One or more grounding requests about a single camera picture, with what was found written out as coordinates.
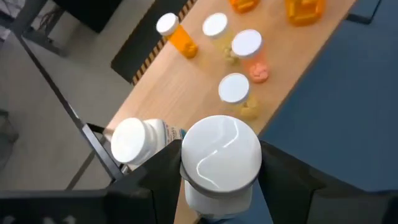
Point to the pink vial with white cap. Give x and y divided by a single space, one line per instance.
247 43

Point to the black hazard-striped floor mat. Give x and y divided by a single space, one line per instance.
140 40

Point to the orange vial with white cap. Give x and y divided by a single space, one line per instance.
183 42

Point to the yellow vial with white cap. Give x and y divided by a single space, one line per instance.
234 88
215 25

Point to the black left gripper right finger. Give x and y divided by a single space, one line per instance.
289 193

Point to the orange pill vial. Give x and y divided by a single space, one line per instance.
244 4
304 12

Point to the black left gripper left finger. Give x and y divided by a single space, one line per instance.
149 193

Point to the wooden shelf with black legs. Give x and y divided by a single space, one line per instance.
192 93

